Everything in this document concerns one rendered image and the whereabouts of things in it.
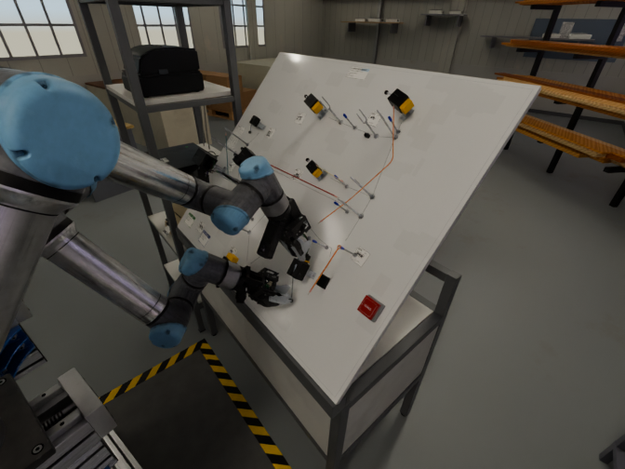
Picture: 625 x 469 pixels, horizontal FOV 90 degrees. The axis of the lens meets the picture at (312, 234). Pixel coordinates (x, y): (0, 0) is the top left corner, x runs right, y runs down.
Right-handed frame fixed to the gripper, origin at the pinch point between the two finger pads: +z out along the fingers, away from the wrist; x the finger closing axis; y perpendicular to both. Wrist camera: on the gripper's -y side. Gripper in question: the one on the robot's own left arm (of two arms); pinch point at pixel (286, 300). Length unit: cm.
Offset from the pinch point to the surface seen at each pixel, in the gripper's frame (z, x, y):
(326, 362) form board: 11.3, -18.8, 5.7
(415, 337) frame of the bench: 49, -5, 14
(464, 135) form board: 14, 31, 64
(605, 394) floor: 205, -9, 34
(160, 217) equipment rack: -29, 92, -108
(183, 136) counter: -16, 376, -270
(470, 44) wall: 466, 813, 94
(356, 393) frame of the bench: 25.6, -25.0, 3.5
